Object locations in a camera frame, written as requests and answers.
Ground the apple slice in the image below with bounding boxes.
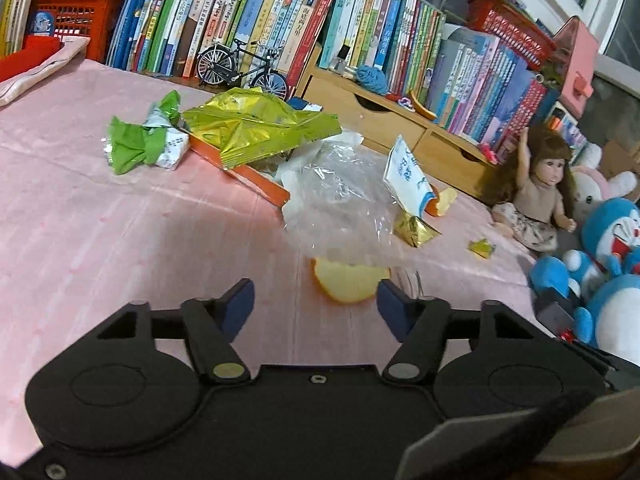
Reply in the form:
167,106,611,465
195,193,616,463
311,258,392,304

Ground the wooden drawer organizer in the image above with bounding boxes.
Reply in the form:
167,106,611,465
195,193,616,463
295,46,498,205

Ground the brown haired doll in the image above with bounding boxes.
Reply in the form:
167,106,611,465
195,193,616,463
491,124,577,254

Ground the pink box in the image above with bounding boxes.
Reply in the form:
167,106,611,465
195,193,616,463
550,15,599,119

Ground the blue yarn ball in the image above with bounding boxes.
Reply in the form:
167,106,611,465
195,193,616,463
355,65,388,96

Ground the orange peel piece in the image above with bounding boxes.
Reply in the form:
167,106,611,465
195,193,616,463
425,186,458,217

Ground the grey charger block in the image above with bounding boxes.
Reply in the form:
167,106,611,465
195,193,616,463
534,287,580,338

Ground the red pink cloth pouch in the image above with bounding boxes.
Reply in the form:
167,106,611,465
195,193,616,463
0,35,90,107

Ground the orange package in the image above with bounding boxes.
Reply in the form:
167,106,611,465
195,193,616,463
190,136,291,208

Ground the small glass bottle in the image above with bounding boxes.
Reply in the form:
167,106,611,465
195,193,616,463
330,44,350,75

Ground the row of upright books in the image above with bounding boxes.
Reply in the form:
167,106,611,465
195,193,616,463
106,0,561,151

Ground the small yellow folded paper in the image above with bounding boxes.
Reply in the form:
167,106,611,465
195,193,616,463
468,238,496,259

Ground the blue doraemon plush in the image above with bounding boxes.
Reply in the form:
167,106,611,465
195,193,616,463
529,198,639,365

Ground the miniature black bicycle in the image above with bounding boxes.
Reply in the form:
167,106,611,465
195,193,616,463
195,39,290,100

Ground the green white wrapper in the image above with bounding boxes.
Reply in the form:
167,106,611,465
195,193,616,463
102,90,190,174

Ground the clear plastic bag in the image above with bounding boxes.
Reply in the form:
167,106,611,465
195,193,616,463
276,130,423,298

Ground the gold foil wrapper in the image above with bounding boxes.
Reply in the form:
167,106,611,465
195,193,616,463
394,209,440,248

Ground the red plastic basket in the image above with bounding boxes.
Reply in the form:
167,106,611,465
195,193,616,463
29,0,125,63

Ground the white blue paper bag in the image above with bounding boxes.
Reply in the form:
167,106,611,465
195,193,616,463
383,134,436,217

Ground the green yellow foil bag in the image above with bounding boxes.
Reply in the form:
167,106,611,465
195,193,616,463
182,88,342,169

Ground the pink white bunny plush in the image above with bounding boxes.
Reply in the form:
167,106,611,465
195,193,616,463
572,142,638,224

